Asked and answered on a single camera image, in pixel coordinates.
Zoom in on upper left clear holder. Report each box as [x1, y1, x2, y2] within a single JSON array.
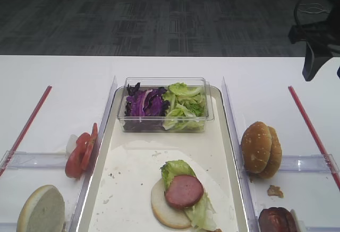
[[1, 151, 67, 169]]

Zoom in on purple cabbage leaves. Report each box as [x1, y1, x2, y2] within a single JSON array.
[[123, 82, 170, 132]]

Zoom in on tomato slice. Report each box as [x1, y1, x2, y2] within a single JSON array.
[[81, 123, 98, 170], [65, 132, 90, 178]]

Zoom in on white tomato backstop block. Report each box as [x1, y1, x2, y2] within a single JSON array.
[[65, 134, 78, 157]]

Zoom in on stacked meat patty slices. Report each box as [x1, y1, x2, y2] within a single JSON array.
[[258, 207, 298, 232]]

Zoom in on upper right clear holder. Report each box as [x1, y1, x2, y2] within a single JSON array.
[[278, 154, 339, 173]]

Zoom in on front tomato slice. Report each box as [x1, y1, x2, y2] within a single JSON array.
[[65, 132, 90, 178]]

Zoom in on bread crumb piece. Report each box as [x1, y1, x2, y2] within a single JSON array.
[[267, 185, 284, 198]]

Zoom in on green lettuce in box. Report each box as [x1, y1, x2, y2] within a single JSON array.
[[162, 82, 207, 132]]

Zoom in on white cable on floor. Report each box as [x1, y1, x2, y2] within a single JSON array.
[[297, 3, 333, 15]]

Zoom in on meat patty slice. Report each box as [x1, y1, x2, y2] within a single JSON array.
[[165, 175, 204, 209]]

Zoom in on left red strip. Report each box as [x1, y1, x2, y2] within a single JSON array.
[[0, 85, 52, 176]]

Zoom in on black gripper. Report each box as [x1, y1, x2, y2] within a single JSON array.
[[288, 3, 339, 81]]

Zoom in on green lettuce leaf on bun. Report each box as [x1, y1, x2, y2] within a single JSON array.
[[160, 160, 217, 231]]

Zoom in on back tomato slice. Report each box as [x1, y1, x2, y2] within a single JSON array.
[[81, 123, 98, 170]]

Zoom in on left clear vertical rail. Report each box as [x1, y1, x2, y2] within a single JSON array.
[[66, 76, 117, 231]]

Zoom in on standing white bun half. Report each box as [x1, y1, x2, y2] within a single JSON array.
[[16, 185, 65, 232]]

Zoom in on red strip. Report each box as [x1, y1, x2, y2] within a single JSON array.
[[288, 86, 339, 188], [0, 85, 52, 176]]

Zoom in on rear sesame bun top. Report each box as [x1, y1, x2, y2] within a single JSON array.
[[258, 126, 282, 179]]

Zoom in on clear plastic salad box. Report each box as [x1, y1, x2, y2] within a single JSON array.
[[117, 77, 215, 132]]

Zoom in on front sesame bun top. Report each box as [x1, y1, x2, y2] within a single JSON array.
[[241, 122, 272, 174]]

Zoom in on bottom bun slice on tray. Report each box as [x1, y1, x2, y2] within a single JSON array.
[[151, 179, 191, 229]]

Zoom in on cream metal serving tray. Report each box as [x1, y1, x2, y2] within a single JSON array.
[[78, 87, 250, 231]]

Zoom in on right red strip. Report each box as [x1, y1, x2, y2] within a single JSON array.
[[288, 86, 339, 188]]

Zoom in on sesame bun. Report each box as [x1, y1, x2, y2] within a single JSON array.
[[258, 126, 282, 179], [241, 122, 272, 174]]

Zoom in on clear holder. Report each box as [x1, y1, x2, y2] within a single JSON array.
[[1, 151, 67, 169], [278, 154, 339, 173]]

